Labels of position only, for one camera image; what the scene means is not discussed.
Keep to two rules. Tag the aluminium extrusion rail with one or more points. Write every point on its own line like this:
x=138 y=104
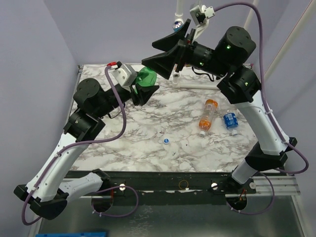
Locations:
x=283 y=186

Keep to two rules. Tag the green plastic bottle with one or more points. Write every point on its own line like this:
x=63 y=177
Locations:
x=146 y=77

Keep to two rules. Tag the blue tray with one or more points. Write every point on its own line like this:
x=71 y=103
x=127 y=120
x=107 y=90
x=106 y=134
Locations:
x=83 y=234

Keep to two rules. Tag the white diagonal pole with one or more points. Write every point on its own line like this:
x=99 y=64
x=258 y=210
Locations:
x=304 y=18

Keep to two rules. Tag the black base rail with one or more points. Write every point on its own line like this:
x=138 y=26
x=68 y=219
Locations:
x=172 y=188

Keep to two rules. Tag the blue label plastic bottle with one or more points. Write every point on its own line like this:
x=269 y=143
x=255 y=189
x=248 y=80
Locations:
x=231 y=123

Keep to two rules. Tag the white pipe stand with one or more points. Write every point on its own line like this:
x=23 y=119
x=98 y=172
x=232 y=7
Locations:
x=178 y=16

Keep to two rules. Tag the orange plastic bottle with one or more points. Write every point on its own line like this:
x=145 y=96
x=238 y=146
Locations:
x=205 y=121

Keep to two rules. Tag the white rear pole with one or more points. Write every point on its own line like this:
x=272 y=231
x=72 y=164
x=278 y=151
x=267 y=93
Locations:
x=250 y=15

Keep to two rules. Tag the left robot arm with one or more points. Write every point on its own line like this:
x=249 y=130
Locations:
x=46 y=195

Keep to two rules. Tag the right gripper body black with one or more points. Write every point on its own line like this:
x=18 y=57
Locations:
x=182 y=50

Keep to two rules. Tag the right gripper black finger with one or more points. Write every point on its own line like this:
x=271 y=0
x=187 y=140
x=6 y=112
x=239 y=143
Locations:
x=163 y=63
x=168 y=42

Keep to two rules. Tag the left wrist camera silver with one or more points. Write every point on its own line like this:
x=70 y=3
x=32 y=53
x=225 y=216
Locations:
x=125 y=75

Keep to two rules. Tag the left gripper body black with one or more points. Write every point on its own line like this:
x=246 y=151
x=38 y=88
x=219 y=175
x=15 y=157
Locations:
x=133 y=93

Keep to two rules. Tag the blue faucet tap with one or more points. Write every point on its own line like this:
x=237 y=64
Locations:
x=177 y=25

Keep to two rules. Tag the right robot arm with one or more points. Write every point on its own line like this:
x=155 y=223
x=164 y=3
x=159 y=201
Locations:
x=239 y=84

